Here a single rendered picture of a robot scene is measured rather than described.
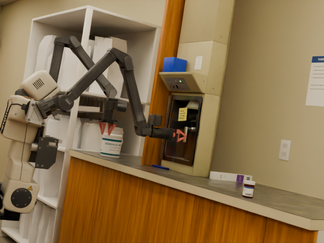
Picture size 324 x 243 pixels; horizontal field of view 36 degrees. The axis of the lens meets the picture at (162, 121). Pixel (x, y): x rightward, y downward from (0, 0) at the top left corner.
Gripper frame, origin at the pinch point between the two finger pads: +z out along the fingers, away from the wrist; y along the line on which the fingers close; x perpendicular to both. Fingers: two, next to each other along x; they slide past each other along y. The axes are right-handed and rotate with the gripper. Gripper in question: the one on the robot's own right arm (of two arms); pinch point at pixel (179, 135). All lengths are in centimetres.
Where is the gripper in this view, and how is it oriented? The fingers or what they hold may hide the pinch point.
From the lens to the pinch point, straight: 279.4
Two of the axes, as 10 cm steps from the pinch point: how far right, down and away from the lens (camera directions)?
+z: 8.0, 1.1, 5.8
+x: -1.3, 9.9, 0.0
